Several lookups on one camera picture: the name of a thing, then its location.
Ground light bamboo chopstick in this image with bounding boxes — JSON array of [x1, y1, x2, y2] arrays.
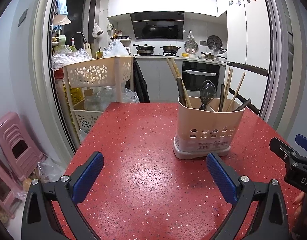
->
[[226, 72, 246, 112]]

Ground thin wooden chopstick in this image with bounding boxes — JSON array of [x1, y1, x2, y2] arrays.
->
[[222, 68, 233, 112]]

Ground yellow floral patterned chopstick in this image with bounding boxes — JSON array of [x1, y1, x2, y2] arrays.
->
[[167, 58, 192, 108]]

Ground plain wooden chopstick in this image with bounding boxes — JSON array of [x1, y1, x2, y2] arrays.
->
[[166, 58, 178, 79]]

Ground thin black chopstick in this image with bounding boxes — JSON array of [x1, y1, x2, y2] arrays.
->
[[218, 84, 225, 112]]

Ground plain bamboo chopstick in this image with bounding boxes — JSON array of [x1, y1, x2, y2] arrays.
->
[[225, 68, 231, 92]]

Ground black kitchen faucet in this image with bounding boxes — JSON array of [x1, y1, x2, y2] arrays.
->
[[70, 31, 88, 46]]

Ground person's right hand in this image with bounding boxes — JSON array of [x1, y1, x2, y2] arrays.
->
[[293, 192, 305, 220]]

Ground pink plastic stool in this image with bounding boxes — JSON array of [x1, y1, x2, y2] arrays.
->
[[0, 112, 45, 181]]

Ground beige plastic utensil holder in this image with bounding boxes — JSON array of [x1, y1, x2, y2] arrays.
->
[[173, 97, 245, 160]]

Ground black built-in oven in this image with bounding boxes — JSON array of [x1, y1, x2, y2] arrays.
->
[[182, 61, 220, 92]]

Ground white refrigerator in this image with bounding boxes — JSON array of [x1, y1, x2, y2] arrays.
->
[[217, 0, 271, 109]]

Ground beige perforated storage cart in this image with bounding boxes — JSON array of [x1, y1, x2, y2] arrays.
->
[[63, 55, 134, 132]]

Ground dark cooking pot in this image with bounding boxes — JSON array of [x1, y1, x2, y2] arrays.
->
[[161, 44, 180, 56]]

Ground black hanging garment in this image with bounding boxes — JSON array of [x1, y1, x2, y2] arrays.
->
[[133, 57, 150, 103]]

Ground clear plastic bags on cart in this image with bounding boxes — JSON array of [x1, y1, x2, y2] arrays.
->
[[51, 40, 129, 70]]

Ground black wok on stove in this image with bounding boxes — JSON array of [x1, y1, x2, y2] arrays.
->
[[133, 44, 155, 56]]

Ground black range hood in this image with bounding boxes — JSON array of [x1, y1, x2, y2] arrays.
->
[[130, 11, 184, 40]]

